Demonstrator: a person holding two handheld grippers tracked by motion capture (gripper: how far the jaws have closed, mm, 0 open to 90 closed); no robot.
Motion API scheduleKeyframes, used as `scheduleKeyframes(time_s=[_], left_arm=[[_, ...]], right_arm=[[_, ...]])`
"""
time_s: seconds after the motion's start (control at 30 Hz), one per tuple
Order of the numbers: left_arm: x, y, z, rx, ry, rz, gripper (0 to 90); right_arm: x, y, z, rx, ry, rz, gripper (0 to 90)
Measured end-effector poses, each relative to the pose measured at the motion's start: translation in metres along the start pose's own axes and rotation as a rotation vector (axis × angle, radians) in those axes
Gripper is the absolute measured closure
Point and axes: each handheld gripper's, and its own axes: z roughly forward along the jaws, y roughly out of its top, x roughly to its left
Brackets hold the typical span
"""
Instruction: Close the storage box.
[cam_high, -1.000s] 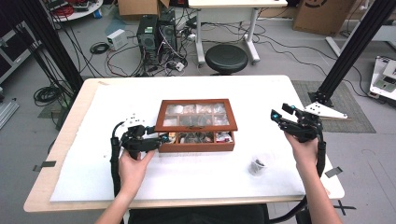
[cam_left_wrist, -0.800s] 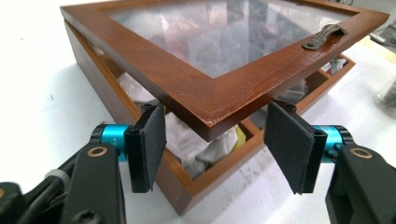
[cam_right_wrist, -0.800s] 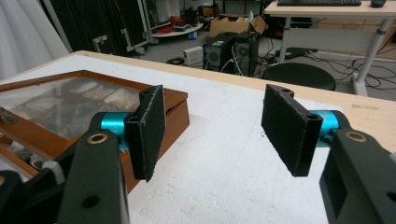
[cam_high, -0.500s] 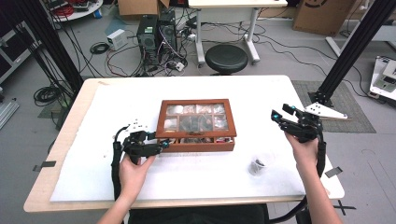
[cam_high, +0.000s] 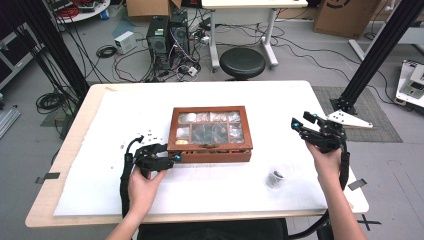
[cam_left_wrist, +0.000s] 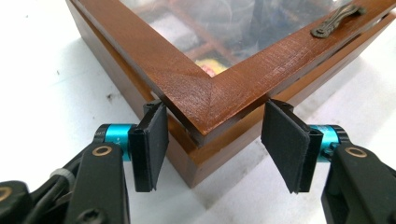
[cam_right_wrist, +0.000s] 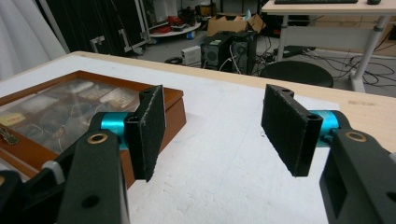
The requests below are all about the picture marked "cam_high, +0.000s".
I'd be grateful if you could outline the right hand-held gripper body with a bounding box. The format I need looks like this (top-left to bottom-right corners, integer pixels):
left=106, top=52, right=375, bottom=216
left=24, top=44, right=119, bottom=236
left=308, top=109, right=374, bottom=154

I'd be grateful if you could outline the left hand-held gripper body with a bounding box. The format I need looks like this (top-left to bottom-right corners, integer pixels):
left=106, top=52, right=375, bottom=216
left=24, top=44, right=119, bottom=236
left=133, top=129, right=174, bottom=178

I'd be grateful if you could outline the wooden box with glass lid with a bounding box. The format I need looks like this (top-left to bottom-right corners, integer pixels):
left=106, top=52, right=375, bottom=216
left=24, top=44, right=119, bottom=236
left=166, top=105, right=254, bottom=164

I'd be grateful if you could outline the small white cup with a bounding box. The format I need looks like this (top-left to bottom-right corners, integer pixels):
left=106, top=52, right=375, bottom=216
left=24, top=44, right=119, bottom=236
left=264, top=161, right=296, bottom=189

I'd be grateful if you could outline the person's right hand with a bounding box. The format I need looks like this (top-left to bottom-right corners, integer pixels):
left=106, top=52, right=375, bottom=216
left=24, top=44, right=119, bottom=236
left=305, top=141, right=343, bottom=190

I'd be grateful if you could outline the person's left hand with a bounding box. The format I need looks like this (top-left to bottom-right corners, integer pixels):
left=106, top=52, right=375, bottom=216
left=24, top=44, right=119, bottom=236
left=128, top=166, right=168, bottom=216

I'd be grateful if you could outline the black tape strip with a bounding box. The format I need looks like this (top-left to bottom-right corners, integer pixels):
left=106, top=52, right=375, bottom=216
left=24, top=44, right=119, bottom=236
left=34, top=172, right=61, bottom=185
left=347, top=178, right=368, bottom=192

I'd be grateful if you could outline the grey floor mat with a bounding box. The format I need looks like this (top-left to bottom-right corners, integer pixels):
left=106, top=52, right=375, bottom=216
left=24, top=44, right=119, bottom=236
left=312, top=85, right=404, bottom=144

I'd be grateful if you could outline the person's dark lap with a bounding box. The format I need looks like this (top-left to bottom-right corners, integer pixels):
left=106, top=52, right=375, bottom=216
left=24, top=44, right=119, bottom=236
left=136, top=218, right=289, bottom=240

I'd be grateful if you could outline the black round stool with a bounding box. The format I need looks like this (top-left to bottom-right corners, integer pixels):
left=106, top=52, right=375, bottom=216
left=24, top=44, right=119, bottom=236
left=219, top=47, right=267, bottom=81

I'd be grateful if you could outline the black metal stand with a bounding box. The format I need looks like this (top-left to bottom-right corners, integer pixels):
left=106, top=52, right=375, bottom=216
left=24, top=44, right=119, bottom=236
left=13, top=0, right=91, bottom=101
left=329, top=0, right=424, bottom=115

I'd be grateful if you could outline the black tape cross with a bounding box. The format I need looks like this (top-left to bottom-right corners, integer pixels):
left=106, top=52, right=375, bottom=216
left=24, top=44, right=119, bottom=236
left=353, top=214, right=382, bottom=232

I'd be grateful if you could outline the white machine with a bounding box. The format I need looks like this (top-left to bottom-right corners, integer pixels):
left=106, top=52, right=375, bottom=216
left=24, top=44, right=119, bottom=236
left=394, top=59, right=424, bottom=108

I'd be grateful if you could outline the large cardboard box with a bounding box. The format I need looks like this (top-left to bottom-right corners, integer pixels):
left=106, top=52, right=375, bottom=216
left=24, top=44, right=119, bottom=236
left=313, top=0, right=383, bottom=39

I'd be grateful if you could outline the black computer tower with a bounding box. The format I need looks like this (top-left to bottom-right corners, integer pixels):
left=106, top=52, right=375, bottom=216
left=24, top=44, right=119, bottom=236
left=169, top=9, right=190, bottom=57
left=145, top=15, right=171, bottom=71

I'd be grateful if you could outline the white power supply box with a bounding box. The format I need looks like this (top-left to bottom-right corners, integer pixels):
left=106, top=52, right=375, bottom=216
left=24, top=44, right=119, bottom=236
left=114, top=30, right=138, bottom=55

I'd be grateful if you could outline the white desk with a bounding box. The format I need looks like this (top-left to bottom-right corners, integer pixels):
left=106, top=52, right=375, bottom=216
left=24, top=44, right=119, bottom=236
left=200, top=0, right=309, bottom=71

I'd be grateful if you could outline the small cardboard box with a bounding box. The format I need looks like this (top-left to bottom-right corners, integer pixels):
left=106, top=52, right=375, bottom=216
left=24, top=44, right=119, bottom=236
left=125, top=0, right=183, bottom=18

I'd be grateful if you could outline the round white table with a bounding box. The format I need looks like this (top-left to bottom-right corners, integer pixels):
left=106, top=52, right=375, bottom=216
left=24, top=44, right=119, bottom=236
left=46, top=0, right=111, bottom=24

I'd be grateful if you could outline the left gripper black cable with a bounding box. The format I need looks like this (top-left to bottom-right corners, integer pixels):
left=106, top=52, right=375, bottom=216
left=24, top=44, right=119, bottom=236
left=119, top=134, right=145, bottom=218

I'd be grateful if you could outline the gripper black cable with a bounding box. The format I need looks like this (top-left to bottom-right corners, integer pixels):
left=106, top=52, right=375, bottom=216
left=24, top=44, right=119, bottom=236
left=289, top=150, right=350, bottom=240
left=119, top=134, right=145, bottom=218

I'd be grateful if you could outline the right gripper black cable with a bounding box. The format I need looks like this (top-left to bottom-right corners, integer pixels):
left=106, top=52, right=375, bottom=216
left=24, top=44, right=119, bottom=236
left=289, top=150, right=350, bottom=240

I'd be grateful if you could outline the small black cable coil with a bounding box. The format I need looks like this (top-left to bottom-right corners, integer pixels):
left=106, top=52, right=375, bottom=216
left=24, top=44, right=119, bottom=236
left=95, top=44, right=118, bottom=59

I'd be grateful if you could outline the large black cable coil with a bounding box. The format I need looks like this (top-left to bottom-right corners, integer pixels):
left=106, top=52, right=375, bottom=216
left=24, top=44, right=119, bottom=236
left=35, top=91, right=68, bottom=115

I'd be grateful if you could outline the grey metal rail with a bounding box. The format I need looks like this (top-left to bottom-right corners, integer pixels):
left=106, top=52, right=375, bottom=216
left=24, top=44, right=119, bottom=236
left=0, top=105, right=21, bottom=139

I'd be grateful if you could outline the red cable bundle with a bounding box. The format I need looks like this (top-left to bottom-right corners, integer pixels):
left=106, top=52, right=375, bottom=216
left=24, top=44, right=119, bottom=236
left=56, top=4, right=80, bottom=19

